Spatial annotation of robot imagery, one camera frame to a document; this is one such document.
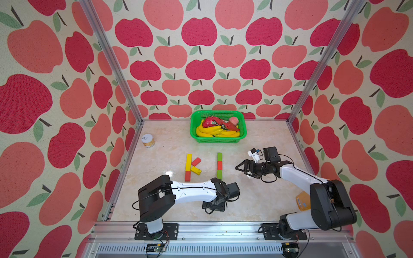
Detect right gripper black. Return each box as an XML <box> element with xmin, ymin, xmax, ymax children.
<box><xmin>236</xmin><ymin>160</ymin><xmax>269</xmax><ymax>178</ymax></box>

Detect red block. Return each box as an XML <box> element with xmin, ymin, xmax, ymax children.
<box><xmin>185</xmin><ymin>170</ymin><xmax>191</xmax><ymax>182</ymax></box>
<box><xmin>217</xmin><ymin>161</ymin><xmax>223</xmax><ymax>171</ymax></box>
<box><xmin>191</xmin><ymin>158</ymin><xmax>201</xmax><ymax>167</ymax></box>

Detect yellow block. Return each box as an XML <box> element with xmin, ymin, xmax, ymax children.
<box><xmin>190</xmin><ymin>166</ymin><xmax>202</xmax><ymax>175</ymax></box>
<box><xmin>185</xmin><ymin>162</ymin><xmax>191</xmax><ymax>173</ymax></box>
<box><xmin>186</xmin><ymin>154</ymin><xmax>192</xmax><ymax>164</ymax></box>

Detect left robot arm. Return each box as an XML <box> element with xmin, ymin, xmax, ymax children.
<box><xmin>132</xmin><ymin>175</ymin><xmax>240</xmax><ymax>234</ymax></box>

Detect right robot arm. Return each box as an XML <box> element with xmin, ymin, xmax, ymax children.
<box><xmin>235</xmin><ymin>146</ymin><xmax>357</xmax><ymax>239</ymax></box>

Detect yellow banana bunch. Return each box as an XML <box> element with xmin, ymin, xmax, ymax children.
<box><xmin>196</xmin><ymin>119</ymin><xmax>241</xmax><ymax>138</ymax></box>

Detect pink peach toy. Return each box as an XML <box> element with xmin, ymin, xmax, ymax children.
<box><xmin>229</xmin><ymin>117</ymin><xmax>239</xmax><ymax>126</ymax></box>

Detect red snack packet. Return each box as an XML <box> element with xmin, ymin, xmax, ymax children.
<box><xmin>202</xmin><ymin>116</ymin><xmax>239</xmax><ymax>132</ymax></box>

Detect green plastic basket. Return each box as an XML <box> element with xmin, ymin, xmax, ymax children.
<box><xmin>190</xmin><ymin>110</ymin><xmax>247</xmax><ymax>143</ymax></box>

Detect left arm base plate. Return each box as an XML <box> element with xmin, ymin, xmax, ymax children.
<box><xmin>133</xmin><ymin>222</ymin><xmax>179</xmax><ymax>241</ymax></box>

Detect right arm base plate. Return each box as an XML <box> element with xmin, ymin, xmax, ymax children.
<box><xmin>258</xmin><ymin>223</ymin><xmax>308</xmax><ymax>241</ymax></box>

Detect aluminium front rail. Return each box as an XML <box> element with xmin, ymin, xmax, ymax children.
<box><xmin>79</xmin><ymin>221</ymin><xmax>362</xmax><ymax>258</ymax></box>

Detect right aluminium post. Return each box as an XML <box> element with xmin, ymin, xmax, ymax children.
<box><xmin>287</xmin><ymin>0</ymin><xmax>365</xmax><ymax>126</ymax></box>

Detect aluminium post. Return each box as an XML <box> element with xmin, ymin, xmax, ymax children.
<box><xmin>287</xmin><ymin>0</ymin><xmax>365</xmax><ymax>126</ymax></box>
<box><xmin>80</xmin><ymin>1</ymin><xmax>144</xmax><ymax>126</ymax></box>

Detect left aluminium post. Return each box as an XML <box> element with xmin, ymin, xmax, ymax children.
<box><xmin>80</xmin><ymin>1</ymin><xmax>144</xmax><ymax>126</ymax></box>

